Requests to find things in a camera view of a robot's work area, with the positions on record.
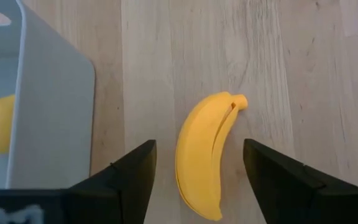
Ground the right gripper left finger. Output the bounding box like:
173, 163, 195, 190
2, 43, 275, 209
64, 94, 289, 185
63, 139, 157, 224

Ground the grey plastic container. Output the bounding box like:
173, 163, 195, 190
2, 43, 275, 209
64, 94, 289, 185
0, 0, 96, 190

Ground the yellow toy banana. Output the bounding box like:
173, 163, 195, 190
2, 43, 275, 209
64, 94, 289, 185
175, 91, 249, 222

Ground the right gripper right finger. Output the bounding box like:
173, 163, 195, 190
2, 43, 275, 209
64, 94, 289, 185
243, 138, 358, 224

